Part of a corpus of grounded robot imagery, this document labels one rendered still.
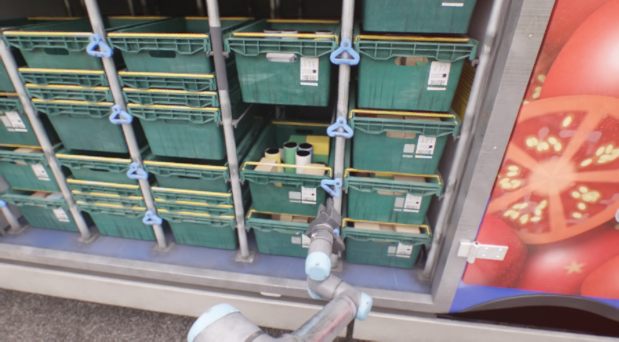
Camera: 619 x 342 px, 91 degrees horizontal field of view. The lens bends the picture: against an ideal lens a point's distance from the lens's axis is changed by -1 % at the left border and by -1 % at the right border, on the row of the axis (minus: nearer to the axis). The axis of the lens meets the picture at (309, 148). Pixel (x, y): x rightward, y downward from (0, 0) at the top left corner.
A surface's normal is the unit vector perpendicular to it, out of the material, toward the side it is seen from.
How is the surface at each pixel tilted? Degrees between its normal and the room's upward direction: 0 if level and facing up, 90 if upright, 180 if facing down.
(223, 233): 96
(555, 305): 90
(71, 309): 0
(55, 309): 0
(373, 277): 0
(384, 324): 90
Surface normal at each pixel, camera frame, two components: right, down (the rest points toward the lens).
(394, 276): 0.00, -0.88
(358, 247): -0.13, 0.56
